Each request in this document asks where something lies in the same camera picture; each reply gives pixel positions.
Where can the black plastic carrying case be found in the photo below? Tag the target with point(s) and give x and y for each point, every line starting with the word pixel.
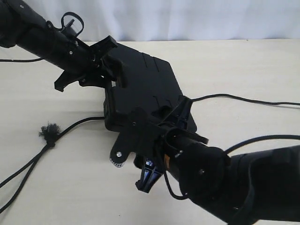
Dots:
pixel 146 82

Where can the white backdrop curtain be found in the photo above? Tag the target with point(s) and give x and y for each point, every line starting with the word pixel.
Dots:
pixel 161 20

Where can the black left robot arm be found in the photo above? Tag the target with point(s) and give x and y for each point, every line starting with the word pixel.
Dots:
pixel 22 26

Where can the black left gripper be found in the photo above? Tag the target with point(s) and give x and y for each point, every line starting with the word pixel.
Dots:
pixel 91 66

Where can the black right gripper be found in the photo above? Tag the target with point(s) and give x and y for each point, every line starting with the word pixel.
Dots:
pixel 139 136

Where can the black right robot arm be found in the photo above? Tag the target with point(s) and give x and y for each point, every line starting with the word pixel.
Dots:
pixel 239 189

